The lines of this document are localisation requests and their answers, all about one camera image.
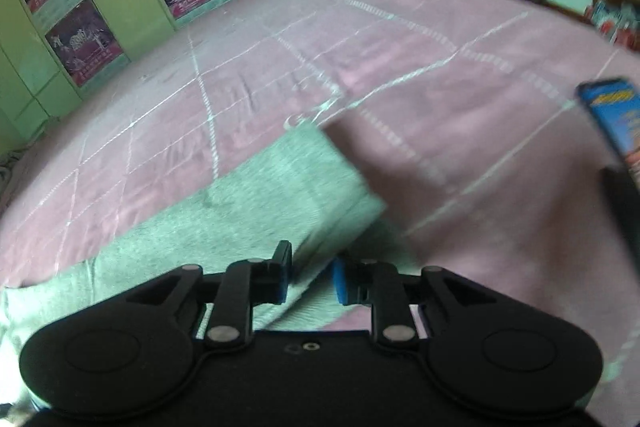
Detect pink checked bedsheet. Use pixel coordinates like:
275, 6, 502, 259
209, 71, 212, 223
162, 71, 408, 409
0, 0, 640, 408

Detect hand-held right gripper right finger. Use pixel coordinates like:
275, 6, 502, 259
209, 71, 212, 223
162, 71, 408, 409
332, 252, 503, 353

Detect red packets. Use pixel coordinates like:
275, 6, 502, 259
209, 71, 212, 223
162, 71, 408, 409
586, 0, 640, 48

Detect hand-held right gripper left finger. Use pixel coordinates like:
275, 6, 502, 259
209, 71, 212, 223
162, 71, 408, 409
127, 240, 294, 351

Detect grey-green pants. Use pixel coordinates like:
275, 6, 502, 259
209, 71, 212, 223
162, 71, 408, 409
0, 125, 421, 350

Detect blue printed box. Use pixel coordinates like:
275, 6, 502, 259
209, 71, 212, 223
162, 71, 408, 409
576, 78, 640, 188

